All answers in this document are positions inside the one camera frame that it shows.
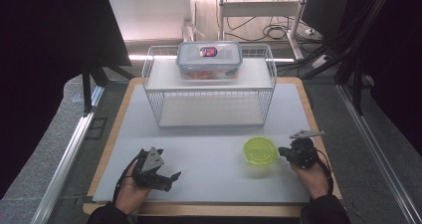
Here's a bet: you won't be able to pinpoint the white cabinet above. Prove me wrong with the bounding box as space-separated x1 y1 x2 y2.
106 0 197 43

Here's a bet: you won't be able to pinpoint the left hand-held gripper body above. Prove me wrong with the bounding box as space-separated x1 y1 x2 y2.
131 146 173 193

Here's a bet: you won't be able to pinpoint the grey table mat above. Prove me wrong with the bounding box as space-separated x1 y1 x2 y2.
93 83 312 205

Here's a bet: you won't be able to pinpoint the person's left hand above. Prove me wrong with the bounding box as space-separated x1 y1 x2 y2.
114 165 152 215

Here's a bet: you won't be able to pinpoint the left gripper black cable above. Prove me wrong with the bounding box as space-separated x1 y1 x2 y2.
111 151 141 205

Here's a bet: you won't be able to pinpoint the black floor cables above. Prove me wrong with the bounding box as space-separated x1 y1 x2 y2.
224 15 302 43

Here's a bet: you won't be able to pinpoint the aluminium rail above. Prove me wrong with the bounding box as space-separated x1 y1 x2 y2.
335 84 422 224
30 85 106 224

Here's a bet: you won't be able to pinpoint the green round plastic container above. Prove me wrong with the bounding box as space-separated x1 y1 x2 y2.
242 136 280 168

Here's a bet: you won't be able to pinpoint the white power strip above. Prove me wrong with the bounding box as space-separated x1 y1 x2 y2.
312 54 330 70

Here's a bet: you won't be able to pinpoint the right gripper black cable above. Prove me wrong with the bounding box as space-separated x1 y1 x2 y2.
314 149 334 196

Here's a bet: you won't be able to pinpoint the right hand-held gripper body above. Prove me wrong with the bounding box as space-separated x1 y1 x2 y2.
288 129 325 170

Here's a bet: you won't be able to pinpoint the person's right hand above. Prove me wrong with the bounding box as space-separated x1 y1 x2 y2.
290 162 329 200

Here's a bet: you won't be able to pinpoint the wooden table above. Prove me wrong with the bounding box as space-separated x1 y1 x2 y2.
82 77 348 218

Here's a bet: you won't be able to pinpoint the white wire shelf rack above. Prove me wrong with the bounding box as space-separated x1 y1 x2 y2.
141 44 278 129

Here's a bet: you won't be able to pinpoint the white desk frame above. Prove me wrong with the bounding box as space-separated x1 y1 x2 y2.
216 0 312 61

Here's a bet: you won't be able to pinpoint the black metal stand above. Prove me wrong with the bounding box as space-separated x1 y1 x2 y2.
300 0 394 116
82 58 135 114

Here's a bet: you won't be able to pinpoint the clear container with blue-rimmed lid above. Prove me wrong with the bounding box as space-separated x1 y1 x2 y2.
175 40 244 82

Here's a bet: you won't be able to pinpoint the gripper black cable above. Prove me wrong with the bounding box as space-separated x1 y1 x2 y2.
111 151 141 205
314 149 334 196

